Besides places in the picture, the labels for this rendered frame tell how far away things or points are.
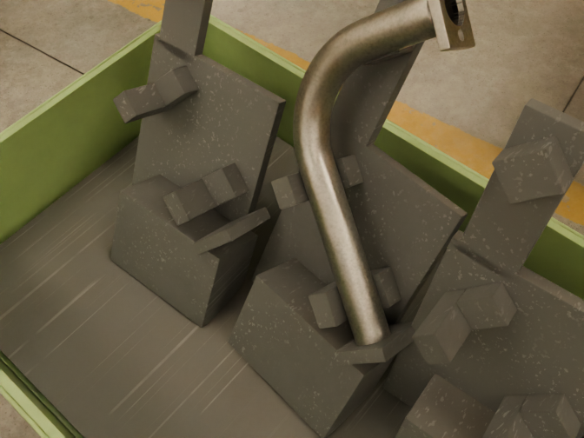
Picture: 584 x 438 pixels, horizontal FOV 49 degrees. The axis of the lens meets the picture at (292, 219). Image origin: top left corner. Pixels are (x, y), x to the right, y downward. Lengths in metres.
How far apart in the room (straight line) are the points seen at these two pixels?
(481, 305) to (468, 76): 1.68
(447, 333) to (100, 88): 0.46
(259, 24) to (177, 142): 1.61
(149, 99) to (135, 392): 0.27
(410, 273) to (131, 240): 0.28
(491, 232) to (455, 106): 1.57
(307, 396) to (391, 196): 0.19
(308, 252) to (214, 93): 0.17
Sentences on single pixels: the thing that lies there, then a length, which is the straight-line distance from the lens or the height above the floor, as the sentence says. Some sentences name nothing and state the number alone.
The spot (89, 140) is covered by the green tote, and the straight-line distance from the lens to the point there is 0.77.
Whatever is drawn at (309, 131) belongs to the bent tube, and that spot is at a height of 1.05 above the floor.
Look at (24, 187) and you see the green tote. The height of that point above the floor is 0.89.
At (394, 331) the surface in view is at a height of 0.94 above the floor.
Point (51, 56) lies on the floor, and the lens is 2.28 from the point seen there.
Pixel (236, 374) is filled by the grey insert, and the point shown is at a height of 0.85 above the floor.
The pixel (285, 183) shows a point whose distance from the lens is 0.53.
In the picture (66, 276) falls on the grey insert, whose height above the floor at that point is 0.85.
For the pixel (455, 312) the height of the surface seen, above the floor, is 1.02.
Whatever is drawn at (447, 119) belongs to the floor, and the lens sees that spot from 1.98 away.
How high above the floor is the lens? 1.44
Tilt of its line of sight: 57 degrees down
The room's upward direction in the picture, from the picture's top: 2 degrees counter-clockwise
